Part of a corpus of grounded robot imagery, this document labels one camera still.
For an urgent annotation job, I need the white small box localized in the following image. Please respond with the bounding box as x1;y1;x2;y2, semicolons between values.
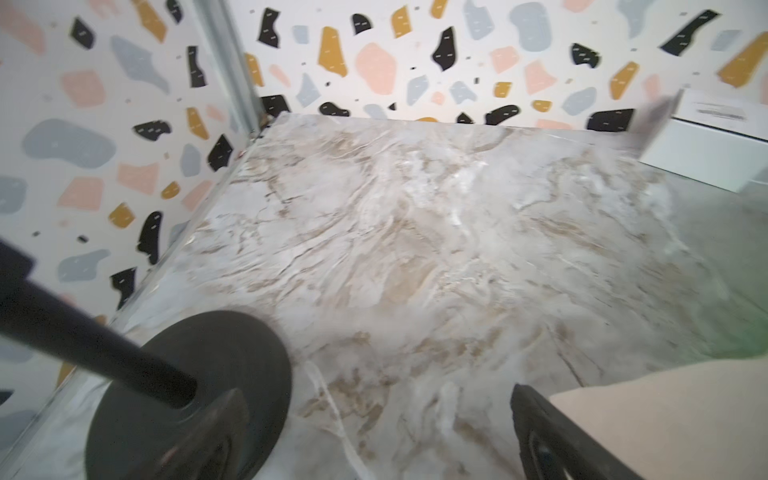
639;88;767;193

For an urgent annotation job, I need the white plastic bag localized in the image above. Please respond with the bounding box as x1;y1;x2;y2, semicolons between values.
549;357;767;479

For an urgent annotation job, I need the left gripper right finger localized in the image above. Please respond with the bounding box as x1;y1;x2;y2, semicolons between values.
510;384;639;479

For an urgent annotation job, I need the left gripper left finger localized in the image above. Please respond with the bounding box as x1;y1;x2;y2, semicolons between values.
134;388;249;479

